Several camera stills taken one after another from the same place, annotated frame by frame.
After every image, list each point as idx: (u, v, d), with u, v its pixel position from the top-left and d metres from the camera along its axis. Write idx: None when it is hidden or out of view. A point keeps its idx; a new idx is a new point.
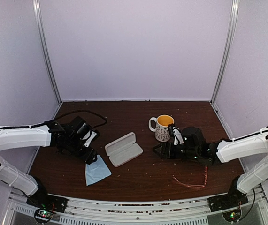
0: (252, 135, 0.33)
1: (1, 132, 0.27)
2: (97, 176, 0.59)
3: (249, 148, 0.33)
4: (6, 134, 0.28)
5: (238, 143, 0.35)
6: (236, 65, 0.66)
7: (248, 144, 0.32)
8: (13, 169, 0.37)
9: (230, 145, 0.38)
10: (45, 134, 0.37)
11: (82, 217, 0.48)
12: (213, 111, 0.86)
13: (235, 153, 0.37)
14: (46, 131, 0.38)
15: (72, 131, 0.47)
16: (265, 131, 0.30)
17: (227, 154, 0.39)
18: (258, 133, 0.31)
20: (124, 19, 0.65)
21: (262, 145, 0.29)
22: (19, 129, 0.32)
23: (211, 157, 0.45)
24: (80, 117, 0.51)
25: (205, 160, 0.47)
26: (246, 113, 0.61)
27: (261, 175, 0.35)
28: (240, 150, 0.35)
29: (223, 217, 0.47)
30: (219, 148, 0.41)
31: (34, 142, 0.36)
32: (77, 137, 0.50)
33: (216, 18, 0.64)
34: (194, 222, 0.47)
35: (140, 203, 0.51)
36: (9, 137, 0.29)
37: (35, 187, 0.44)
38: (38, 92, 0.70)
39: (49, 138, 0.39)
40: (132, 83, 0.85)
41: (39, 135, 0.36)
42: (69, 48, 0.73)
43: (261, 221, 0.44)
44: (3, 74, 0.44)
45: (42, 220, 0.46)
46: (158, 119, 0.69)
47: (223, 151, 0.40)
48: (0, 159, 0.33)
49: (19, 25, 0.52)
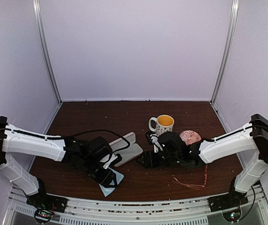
0: (234, 133, 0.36)
1: (13, 136, 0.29)
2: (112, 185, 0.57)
3: (233, 146, 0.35)
4: (18, 139, 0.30)
5: (221, 142, 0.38)
6: (236, 65, 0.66)
7: (233, 142, 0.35)
8: (18, 167, 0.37)
9: (213, 146, 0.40)
10: (59, 150, 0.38)
11: (82, 217, 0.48)
12: (213, 111, 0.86)
13: (217, 153, 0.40)
14: (61, 147, 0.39)
15: (90, 153, 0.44)
16: (248, 128, 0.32)
17: (210, 154, 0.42)
18: (241, 130, 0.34)
20: (123, 19, 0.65)
21: (247, 141, 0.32)
22: (36, 138, 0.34)
23: (194, 159, 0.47)
24: (103, 139, 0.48)
25: (188, 164, 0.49)
26: (247, 113, 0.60)
27: (254, 173, 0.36)
28: (223, 149, 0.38)
29: (223, 217, 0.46)
30: (202, 150, 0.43)
31: (48, 153, 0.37)
32: (95, 158, 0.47)
33: (215, 18, 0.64)
34: (194, 222, 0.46)
35: (140, 203, 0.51)
36: (20, 142, 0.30)
37: (35, 190, 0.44)
38: (38, 91, 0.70)
39: (62, 155, 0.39)
40: (131, 83, 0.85)
41: (52, 149, 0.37)
42: (69, 47, 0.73)
43: (261, 221, 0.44)
44: (3, 74, 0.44)
45: (42, 220, 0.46)
46: (158, 119, 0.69)
47: (206, 152, 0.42)
48: (8, 156, 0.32)
49: (19, 24, 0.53)
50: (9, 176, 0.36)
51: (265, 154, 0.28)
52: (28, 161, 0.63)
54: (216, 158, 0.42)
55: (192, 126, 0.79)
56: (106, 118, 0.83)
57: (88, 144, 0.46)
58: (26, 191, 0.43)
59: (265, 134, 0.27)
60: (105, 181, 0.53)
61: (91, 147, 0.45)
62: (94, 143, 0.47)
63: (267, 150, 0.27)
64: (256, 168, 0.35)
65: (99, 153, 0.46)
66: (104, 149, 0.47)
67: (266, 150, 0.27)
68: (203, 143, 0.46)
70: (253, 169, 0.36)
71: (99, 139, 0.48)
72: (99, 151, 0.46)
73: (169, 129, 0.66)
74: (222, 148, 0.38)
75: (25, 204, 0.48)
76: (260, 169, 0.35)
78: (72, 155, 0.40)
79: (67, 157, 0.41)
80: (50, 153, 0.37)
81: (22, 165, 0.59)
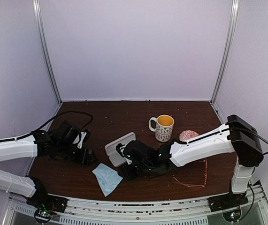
0: (209, 136, 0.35)
1: None
2: (113, 184, 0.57)
3: (208, 149, 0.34)
4: None
5: (195, 146, 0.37)
6: (236, 65, 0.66)
7: (210, 146, 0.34)
8: (6, 175, 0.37)
9: (186, 149, 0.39)
10: (31, 145, 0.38)
11: (82, 217, 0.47)
12: (213, 111, 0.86)
13: (189, 155, 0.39)
14: (32, 141, 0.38)
15: (60, 138, 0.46)
16: (224, 131, 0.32)
17: (182, 158, 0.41)
18: (218, 132, 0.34)
20: (123, 19, 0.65)
21: (224, 145, 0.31)
22: (5, 142, 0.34)
23: (164, 162, 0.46)
24: (67, 122, 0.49)
25: (158, 168, 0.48)
26: (247, 113, 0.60)
27: (243, 175, 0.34)
28: (197, 152, 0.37)
29: (223, 218, 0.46)
30: (173, 153, 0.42)
31: (22, 153, 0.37)
32: (66, 143, 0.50)
33: (216, 18, 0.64)
34: (194, 222, 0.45)
35: (140, 203, 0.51)
36: None
37: (33, 189, 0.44)
38: (38, 92, 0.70)
39: (35, 150, 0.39)
40: (131, 83, 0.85)
41: (25, 147, 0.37)
42: (69, 48, 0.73)
43: (261, 221, 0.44)
44: (3, 75, 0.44)
45: (42, 220, 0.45)
46: (158, 119, 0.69)
47: (178, 155, 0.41)
48: None
49: (20, 25, 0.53)
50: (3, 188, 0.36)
51: (246, 158, 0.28)
52: (28, 161, 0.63)
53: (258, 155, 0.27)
54: (187, 161, 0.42)
55: (192, 126, 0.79)
56: (106, 118, 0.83)
57: (56, 131, 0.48)
58: (24, 193, 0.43)
59: (244, 138, 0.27)
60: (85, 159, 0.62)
61: (59, 134, 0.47)
62: (60, 129, 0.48)
63: (248, 154, 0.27)
64: (243, 170, 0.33)
65: (69, 137, 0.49)
66: (72, 131, 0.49)
67: (245, 154, 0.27)
68: (173, 146, 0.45)
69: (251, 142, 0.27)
70: (240, 171, 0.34)
71: (65, 124, 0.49)
72: (68, 135, 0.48)
73: (169, 129, 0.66)
74: (195, 151, 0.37)
75: (25, 204, 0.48)
76: (247, 170, 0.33)
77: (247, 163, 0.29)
78: (45, 145, 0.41)
79: (41, 149, 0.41)
80: (25, 153, 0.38)
81: (21, 165, 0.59)
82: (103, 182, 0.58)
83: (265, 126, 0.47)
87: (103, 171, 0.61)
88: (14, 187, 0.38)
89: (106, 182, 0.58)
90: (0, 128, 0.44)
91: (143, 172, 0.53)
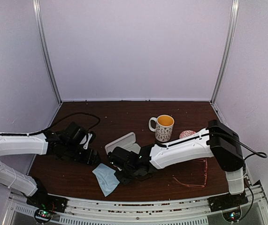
0: (189, 140, 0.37)
1: None
2: (113, 184, 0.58)
3: (187, 153, 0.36)
4: (4, 140, 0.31)
5: (174, 149, 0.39)
6: (236, 65, 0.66)
7: (188, 150, 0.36)
8: (10, 170, 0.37)
9: (165, 152, 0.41)
10: (42, 142, 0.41)
11: (82, 217, 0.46)
12: (213, 111, 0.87)
13: (168, 159, 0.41)
14: (43, 139, 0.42)
15: (68, 138, 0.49)
16: (203, 136, 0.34)
17: (162, 161, 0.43)
18: (197, 137, 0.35)
20: (123, 19, 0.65)
21: (202, 149, 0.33)
22: (19, 137, 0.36)
23: (145, 165, 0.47)
24: (74, 123, 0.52)
25: (140, 170, 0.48)
26: (246, 113, 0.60)
27: (233, 176, 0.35)
28: (177, 155, 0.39)
29: (223, 217, 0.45)
30: (153, 156, 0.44)
31: (34, 149, 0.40)
32: (74, 143, 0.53)
33: (216, 18, 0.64)
34: (194, 222, 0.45)
35: (140, 204, 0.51)
36: (6, 144, 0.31)
37: (34, 188, 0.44)
38: (38, 91, 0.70)
39: (46, 147, 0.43)
40: (131, 83, 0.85)
41: (36, 143, 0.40)
42: (69, 47, 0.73)
43: (261, 221, 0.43)
44: (3, 75, 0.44)
45: (42, 220, 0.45)
46: (158, 119, 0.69)
47: (158, 158, 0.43)
48: None
49: (20, 24, 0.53)
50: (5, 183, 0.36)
51: (225, 163, 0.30)
52: (28, 161, 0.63)
53: (238, 160, 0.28)
54: (167, 164, 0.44)
55: (192, 126, 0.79)
56: (106, 118, 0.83)
57: (64, 132, 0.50)
58: (26, 192, 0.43)
59: (223, 144, 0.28)
60: (90, 160, 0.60)
61: (68, 134, 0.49)
62: (68, 129, 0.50)
63: (228, 160, 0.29)
64: (232, 172, 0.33)
65: (77, 137, 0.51)
66: (80, 132, 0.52)
67: (225, 159, 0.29)
68: (154, 148, 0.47)
69: (230, 147, 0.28)
70: (229, 174, 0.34)
71: (73, 125, 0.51)
72: (76, 135, 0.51)
73: (169, 129, 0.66)
74: (175, 155, 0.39)
75: (25, 204, 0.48)
76: (236, 172, 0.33)
77: (227, 167, 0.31)
78: (54, 145, 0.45)
79: (50, 148, 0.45)
80: (34, 148, 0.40)
81: (21, 165, 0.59)
82: (103, 182, 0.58)
83: (265, 126, 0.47)
87: (103, 171, 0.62)
88: (15, 184, 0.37)
89: (106, 182, 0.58)
90: (1, 128, 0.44)
91: (133, 176, 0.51)
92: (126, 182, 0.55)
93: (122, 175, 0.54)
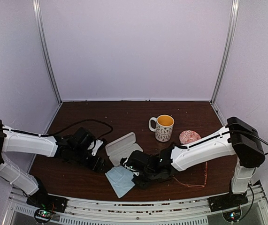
0: (210, 139, 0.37)
1: (13, 135, 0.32)
2: (126, 186, 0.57)
3: (208, 153, 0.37)
4: (16, 137, 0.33)
5: (195, 150, 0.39)
6: (236, 66, 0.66)
7: (210, 149, 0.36)
8: (15, 167, 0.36)
9: (187, 154, 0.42)
10: (52, 145, 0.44)
11: (82, 217, 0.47)
12: (213, 111, 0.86)
13: (190, 160, 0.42)
14: (54, 142, 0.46)
15: (76, 144, 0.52)
16: (224, 134, 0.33)
17: (184, 162, 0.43)
18: (218, 136, 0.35)
20: (123, 19, 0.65)
21: (223, 148, 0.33)
22: (33, 136, 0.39)
23: (166, 168, 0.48)
24: (83, 129, 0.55)
25: (161, 174, 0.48)
26: (247, 113, 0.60)
27: (243, 176, 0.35)
28: (199, 156, 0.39)
29: (223, 217, 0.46)
30: (174, 159, 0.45)
31: (43, 150, 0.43)
32: (82, 147, 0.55)
33: (216, 18, 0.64)
34: (194, 222, 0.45)
35: (140, 203, 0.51)
36: (19, 140, 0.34)
37: (35, 187, 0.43)
38: (38, 91, 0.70)
39: (54, 150, 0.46)
40: (131, 83, 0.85)
41: (46, 145, 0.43)
42: (69, 48, 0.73)
43: (261, 221, 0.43)
44: (3, 75, 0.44)
45: (42, 220, 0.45)
46: (158, 119, 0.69)
47: (179, 160, 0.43)
48: (4, 157, 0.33)
49: (20, 24, 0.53)
50: (8, 178, 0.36)
51: (246, 161, 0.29)
52: (28, 161, 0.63)
53: (260, 158, 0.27)
54: (189, 164, 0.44)
55: (192, 126, 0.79)
56: (106, 118, 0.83)
57: (72, 137, 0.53)
58: (26, 191, 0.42)
59: (245, 140, 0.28)
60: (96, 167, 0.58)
61: (76, 139, 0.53)
62: (77, 134, 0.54)
63: (249, 157, 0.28)
64: (245, 171, 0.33)
65: (85, 142, 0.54)
66: (87, 138, 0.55)
67: (247, 156, 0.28)
68: (174, 150, 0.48)
69: (252, 145, 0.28)
70: (241, 173, 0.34)
71: (81, 131, 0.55)
72: (83, 140, 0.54)
73: (169, 129, 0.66)
74: (196, 155, 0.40)
75: (25, 204, 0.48)
76: (248, 171, 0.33)
77: (249, 165, 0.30)
78: (62, 149, 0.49)
79: (59, 152, 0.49)
80: (45, 150, 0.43)
81: (22, 165, 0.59)
82: (116, 183, 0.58)
83: (265, 126, 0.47)
87: (117, 173, 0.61)
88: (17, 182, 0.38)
89: (119, 183, 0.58)
90: None
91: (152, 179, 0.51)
92: (143, 186, 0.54)
93: (141, 179, 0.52)
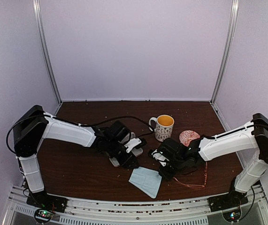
0: (235, 131, 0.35)
1: (54, 122, 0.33)
2: (154, 185, 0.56)
3: (234, 144, 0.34)
4: (57, 124, 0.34)
5: (220, 141, 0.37)
6: (236, 65, 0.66)
7: (235, 141, 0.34)
8: None
9: (214, 143, 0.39)
10: (91, 135, 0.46)
11: (82, 217, 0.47)
12: (213, 111, 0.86)
13: (216, 151, 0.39)
14: (92, 133, 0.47)
15: (112, 136, 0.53)
16: (249, 126, 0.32)
17: (209, 153, 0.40)
18: (243, 128, 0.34)
20: (123, 19, 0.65)
21: (248, 140, 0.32)
22: (72, 125, 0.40)
23: (193, 156, 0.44)
24: (119, 123, 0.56)
25: (188, 162, 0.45)
26: (246, 113, 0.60)
27: (253, 173, 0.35)
28: (224, 147, 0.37)
29: (223, 217, 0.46)
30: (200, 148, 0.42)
31: (82, 139, 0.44)
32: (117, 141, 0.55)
33: (215, 18, 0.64)
34: (194, 222, 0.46)
35: (140, 203, 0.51)
36: (58, 128, 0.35)
37: (40, 189, 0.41)
38: (38, 91, 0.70)
39: (91, 140, 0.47)
40: (130, 82, 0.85)
41: (86, 134, 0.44)
42: (69, 47, 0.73)
43: (261, 221, 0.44)
44: (3, 75, 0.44)
45: (42, 220, 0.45)
46: (158, 119, 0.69)
47: (204, 150, 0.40)
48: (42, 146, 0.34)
49: (20, 24, 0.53)
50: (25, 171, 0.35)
51: (265, 153, 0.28)
52: None
53: None
54: (215, 156, 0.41)
55: (192, 126, 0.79)
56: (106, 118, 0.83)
57: (109, 129, 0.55)
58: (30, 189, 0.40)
59: (267, 134, 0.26)
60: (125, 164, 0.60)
61: (112, 132, 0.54)
62: (113, 127, 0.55)
63: None
64: (256, 168, 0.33)
65: (119, 135, 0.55)
66: (123, 131, 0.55)
67: (267, 150, 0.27)
68: (203, 140, 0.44)
69: None
70: (252, 169, 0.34)
71: (118, 123, 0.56)
72: (118, 133, 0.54)
73: (169, 129, 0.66)
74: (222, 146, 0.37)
75: (25, 204, 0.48)
76: (261, 169, 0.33)
77: None
78: (99, 141, 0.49)
79: (95, 143, 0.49)
80: (83, 140, 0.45)
81: None
82: (143, 185, 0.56)
83: None
87: (138, 175, 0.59)
88: (30, 177, 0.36)
89: (147, 184, 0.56)
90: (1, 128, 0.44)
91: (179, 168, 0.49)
92: (168, 176, 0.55)
93: (166, 170, 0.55)
